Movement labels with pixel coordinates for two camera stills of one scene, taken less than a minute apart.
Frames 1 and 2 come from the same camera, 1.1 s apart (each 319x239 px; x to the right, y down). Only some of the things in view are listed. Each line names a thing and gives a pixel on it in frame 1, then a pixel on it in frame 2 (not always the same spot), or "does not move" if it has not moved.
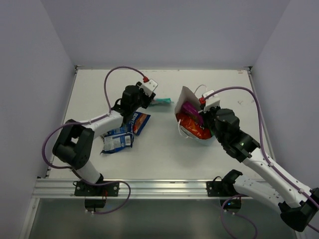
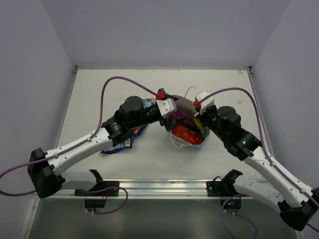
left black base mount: (83, 189) does not move
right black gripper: (210, 111) does not move
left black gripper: (148, 97) to (164, 120)
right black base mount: (225, 187) does not move
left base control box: (94, 203) does not move
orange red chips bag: (194, 126) to (188, 136)
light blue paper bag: (187, 95) to (185, 105)
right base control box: (233, 205) does not move
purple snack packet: (191, 110) to (178, 114)
